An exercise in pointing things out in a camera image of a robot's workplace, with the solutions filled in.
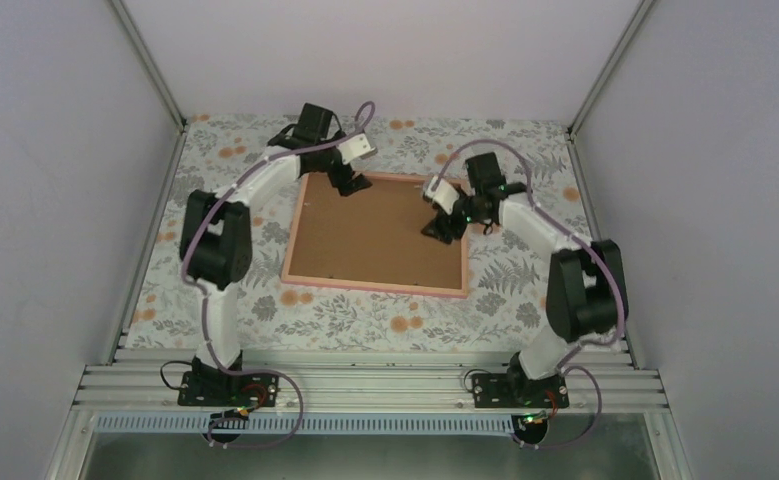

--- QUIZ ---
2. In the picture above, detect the brown cardboard backing board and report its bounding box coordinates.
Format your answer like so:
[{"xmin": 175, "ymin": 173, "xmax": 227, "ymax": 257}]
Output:
[{"xmin": 286, "ymin": 176, "xmax": 466, "ymax": 290}]

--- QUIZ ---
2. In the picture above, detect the pink wooden picture frame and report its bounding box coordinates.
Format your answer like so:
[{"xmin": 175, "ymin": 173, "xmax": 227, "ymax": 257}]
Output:
[{"xmin": 280, "ymin": 170, "xmax": 471, "ymax": 300}]

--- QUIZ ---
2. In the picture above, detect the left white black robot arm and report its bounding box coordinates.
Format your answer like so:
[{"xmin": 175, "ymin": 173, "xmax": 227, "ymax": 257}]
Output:
[{"xmin": 176, "ymin": 101, "xmax": 376, "ymax": 406}]

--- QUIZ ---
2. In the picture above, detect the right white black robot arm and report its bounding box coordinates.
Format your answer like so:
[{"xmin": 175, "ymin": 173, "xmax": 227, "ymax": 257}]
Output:
[{"xmin": 422, "ymin": 153, "xmax": 628, "ymax": 407}]

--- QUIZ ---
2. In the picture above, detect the floral patterned table mat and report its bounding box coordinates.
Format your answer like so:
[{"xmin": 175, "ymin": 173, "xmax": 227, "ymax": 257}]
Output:
[{"xmin": 126, "ymin": 114, "xmax": 588, "ymax": 353}]

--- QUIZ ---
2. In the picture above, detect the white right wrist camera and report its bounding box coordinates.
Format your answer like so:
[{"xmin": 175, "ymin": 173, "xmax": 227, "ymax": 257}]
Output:
[{"xmin": 422, "ymin": 175, "xmax": 462, "ymax": 215}]

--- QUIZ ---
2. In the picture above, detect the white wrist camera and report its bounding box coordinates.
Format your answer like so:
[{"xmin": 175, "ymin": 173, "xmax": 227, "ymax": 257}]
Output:
[
  {"xmin": 337, "ymin": 133, "xmax": 377, "ymax": 165},
  {"xmin": 422, "ymin": 175, "xmax": 462, "ymax": 215}
]

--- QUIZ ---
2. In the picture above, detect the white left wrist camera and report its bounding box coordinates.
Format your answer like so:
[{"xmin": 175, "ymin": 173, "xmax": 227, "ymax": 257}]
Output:
[{"xmin": 337, "ymin": 133, "xmax": 377, "ymax": 165}]

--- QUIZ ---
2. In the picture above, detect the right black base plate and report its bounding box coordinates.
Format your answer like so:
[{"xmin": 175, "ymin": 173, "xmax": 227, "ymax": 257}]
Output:
[{"xmin": 470, "ymin": 372, "xmax": 570, "ymax": 409}]

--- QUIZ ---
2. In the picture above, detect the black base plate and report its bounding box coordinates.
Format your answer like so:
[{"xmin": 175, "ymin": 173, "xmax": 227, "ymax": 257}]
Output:
[
  {"xmin": 177, "ymin": 372, "xmax": 280, "ymax": 408},
  {"xmin": 470, "ymin": 372, "xmax": 570, "ymax": 409}
]

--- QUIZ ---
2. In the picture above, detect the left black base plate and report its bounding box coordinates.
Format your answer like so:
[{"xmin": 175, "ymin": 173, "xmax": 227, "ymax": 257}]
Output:
[{"xmin": 177, "ymin": 372, "xmax": 280, "ymax": 408}]

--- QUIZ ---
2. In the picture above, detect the aluminium mounting rail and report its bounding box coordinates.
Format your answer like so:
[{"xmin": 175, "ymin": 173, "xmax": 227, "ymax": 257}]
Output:
[{"xmin": 73, "ymin": 349, "xmax": 669, "ymax": 414}]

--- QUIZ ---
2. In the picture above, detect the grey slotted cable duct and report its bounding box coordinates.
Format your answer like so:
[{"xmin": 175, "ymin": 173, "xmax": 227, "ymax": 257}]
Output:
[{"xmin": 93, "ymin": 412, "xmax": 517, "ymax": 436}]

